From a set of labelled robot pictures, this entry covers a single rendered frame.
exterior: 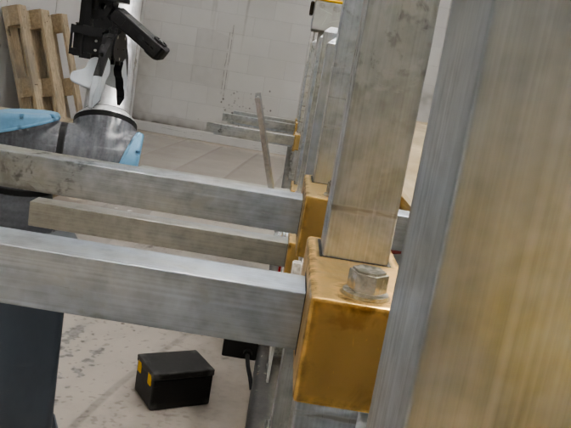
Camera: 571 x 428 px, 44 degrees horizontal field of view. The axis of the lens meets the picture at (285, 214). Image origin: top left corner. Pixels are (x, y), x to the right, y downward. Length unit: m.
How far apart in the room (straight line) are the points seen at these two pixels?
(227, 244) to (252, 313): 0.51
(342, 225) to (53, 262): 0.15
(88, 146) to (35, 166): 1.06
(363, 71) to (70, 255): 0.17
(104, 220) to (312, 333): 0.59
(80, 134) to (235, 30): 7.31
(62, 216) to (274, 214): 0.37
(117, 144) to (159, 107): 7.46
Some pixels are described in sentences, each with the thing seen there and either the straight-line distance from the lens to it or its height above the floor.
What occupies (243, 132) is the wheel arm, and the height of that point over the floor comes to 0.84.
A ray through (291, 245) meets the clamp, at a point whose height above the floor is 0.87.
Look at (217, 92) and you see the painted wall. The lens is 8.97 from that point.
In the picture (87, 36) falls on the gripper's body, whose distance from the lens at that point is 1.33.
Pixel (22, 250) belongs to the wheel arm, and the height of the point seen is 0.96.
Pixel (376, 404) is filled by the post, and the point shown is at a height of 1.00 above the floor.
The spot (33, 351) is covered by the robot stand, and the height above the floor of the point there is 0.33.
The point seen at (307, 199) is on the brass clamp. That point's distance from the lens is 0.55.
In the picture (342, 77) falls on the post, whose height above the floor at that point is 1.06.
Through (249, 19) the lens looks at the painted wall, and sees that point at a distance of 8.93.
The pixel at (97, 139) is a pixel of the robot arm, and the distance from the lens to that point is 1.69.
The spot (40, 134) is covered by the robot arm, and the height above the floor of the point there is 0.83.
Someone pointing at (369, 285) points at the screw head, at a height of 0.98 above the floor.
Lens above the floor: 1.06
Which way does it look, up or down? 12 degrees down
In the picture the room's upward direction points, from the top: 9 degrees clockwise
